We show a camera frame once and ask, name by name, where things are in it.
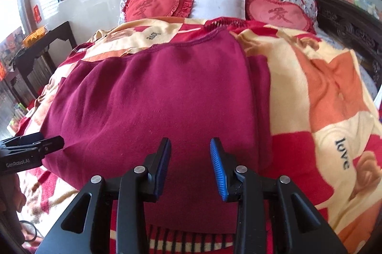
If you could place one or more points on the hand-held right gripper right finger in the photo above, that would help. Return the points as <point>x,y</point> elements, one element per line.
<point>218,170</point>

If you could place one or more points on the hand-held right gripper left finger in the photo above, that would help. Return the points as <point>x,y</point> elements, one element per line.
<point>159,173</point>

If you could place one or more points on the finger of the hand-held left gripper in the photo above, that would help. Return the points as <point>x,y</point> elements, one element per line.
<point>47,144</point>

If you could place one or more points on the maroon sweater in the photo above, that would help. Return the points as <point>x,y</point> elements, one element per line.
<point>155,98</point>

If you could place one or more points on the person's left forearm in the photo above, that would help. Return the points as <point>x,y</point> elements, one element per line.
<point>12,203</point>

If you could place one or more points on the dark wooden table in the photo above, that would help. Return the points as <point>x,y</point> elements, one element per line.
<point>44,54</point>

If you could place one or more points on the printed gift boxes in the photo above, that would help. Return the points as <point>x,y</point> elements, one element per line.
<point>10,45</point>

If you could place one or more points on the yellow plastic basket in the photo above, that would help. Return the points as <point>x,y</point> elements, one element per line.
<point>34,36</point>

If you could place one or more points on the printed fleece blanket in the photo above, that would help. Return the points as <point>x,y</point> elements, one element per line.
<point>313,98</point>

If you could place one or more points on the red heart cushion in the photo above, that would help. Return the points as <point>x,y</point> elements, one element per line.
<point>155,4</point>
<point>277,15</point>

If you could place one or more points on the white pillow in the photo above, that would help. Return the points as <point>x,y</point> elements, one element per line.
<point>216,2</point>

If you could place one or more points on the red wall sign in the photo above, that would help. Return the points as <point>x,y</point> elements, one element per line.
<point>37,13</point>

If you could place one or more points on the dark carved bed frame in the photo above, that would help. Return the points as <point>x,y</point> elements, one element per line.
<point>349,27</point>

